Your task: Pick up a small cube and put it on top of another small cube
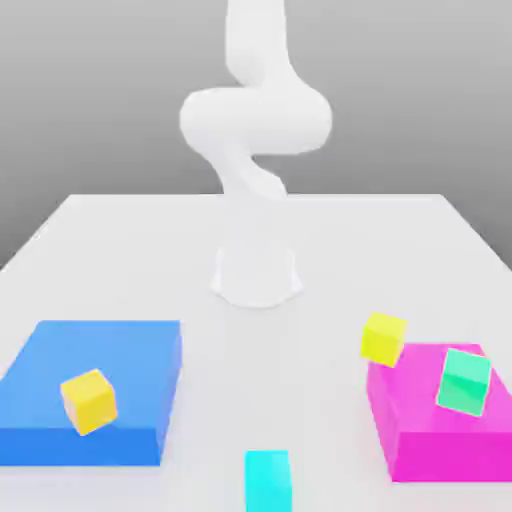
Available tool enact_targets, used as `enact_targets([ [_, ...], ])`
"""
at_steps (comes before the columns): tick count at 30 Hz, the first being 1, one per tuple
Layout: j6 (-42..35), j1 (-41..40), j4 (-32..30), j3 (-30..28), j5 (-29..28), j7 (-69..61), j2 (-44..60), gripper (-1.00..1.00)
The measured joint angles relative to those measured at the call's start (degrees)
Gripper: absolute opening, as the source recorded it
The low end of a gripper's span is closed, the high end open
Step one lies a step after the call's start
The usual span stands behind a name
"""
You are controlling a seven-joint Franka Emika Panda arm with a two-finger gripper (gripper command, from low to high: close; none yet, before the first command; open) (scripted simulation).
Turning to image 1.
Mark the small lime yellow cube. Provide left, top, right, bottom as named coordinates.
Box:
left=359, top=311, right=409, bottom=369

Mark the small cyan cube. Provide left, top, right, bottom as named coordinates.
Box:
left=244, top=449, right=294, bottom=512

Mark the small green cube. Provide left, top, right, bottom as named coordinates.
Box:
left=434, top=347, right=493, bottom=418

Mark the large blue box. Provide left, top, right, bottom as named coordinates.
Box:
left=0, top=319, right=184, bottom=468

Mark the large magenta box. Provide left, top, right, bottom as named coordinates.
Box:
left=366, top=342, right=512, bottom=484

